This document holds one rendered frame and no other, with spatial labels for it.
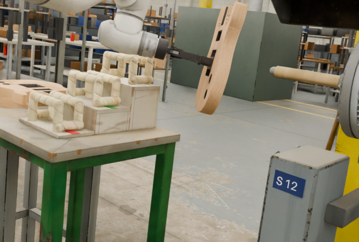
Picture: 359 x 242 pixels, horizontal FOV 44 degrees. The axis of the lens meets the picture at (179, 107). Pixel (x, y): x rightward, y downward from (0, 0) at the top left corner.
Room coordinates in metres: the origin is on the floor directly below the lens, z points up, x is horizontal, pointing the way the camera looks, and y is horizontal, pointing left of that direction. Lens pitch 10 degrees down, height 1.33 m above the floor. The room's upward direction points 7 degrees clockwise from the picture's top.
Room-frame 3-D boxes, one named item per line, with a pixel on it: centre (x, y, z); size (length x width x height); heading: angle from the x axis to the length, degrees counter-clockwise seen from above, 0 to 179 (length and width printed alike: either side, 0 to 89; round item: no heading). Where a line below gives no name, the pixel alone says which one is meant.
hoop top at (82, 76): (1.64, 0.36, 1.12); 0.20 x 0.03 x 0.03; 48
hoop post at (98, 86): (1.59, 0.30, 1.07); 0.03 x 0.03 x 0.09
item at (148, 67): (1.77, 0.14, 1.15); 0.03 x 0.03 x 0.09
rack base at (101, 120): (1.67, 0.34, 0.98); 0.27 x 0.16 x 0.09; 49
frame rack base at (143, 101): (1.79, 0.24, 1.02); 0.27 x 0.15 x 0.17; 49
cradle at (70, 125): (1.49, 0.37, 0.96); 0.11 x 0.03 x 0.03; 139
